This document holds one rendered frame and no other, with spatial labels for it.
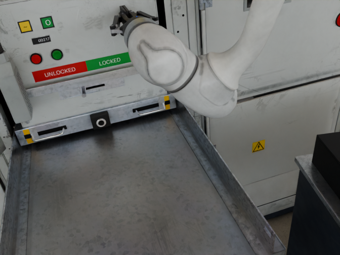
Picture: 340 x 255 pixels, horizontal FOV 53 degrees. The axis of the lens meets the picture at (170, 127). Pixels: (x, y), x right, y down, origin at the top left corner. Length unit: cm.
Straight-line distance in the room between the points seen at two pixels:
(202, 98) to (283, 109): 79
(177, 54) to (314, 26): 84
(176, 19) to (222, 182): 54
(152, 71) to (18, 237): 54
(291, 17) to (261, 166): 68
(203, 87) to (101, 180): 43
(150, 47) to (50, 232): 52
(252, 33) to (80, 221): 60
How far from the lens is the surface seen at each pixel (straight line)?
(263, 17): 70
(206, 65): 74
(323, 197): 108
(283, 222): 198
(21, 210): 101
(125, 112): 118
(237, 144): 148
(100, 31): 107
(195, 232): 84
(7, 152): 130
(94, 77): 108
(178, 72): 66
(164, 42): 66
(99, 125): 116
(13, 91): 101
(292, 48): 139
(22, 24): 106
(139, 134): 115
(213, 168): 98
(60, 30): 106
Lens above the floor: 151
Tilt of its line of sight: 35 degrees down
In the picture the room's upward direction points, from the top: 7 degrees counter-clockwise
